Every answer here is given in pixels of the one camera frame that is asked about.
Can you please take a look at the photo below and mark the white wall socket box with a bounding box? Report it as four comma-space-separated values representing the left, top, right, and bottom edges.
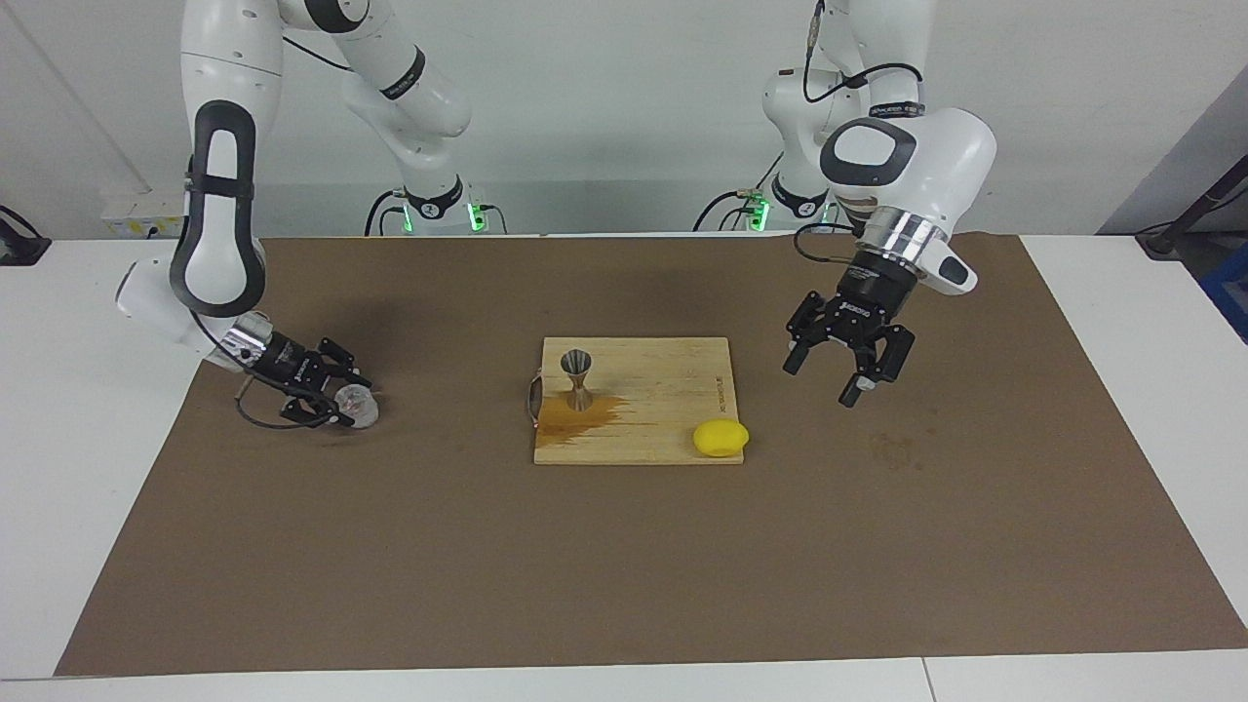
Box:
100, 190, 192, 238

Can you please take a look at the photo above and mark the small clear glass cup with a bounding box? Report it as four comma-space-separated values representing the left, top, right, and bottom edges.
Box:
334, 384, 380, 431

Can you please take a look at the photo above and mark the yellow lemon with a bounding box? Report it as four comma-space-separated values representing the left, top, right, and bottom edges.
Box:
692, 419, 751, 458

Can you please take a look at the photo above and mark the black stand pole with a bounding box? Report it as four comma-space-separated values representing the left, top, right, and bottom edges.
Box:
1136, 161, 1248, 259

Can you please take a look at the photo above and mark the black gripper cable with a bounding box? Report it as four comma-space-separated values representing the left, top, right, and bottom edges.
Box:
234, 375, 328, 431
795, 0, 923, 264

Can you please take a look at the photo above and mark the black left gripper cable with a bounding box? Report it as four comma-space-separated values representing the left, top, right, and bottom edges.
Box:
795, 0, 923, 264

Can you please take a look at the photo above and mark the black base cable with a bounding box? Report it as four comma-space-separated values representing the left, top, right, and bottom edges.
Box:
693, 151, 786, 233
365, 188, 407, 237

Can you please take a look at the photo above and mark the brown table mat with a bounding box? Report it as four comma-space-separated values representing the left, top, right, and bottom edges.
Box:
54, 232, 1248, 677

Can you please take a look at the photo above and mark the black clamp mount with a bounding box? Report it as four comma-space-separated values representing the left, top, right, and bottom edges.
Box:
0, 205, 52, 266

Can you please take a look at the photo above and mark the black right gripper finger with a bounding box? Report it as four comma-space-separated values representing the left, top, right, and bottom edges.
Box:
281, 395, 357, 430
317, 338, 373, 389

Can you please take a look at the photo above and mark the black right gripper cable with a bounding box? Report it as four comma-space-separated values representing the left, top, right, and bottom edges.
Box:
234, 375, 328, 431

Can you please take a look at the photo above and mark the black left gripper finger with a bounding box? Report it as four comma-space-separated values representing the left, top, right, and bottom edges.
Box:
838, 330, 916, 409
783, 291, 836, 377

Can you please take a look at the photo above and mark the steel double jigger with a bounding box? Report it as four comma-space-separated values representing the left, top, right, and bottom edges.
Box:
560, 349, 596, 412

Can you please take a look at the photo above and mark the blue crate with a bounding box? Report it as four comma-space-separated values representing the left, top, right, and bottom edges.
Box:
1199, 244, 1248, 344

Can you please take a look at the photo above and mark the bamboo cutting board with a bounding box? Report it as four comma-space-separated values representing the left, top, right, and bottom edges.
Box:
526, 337, 745, 466

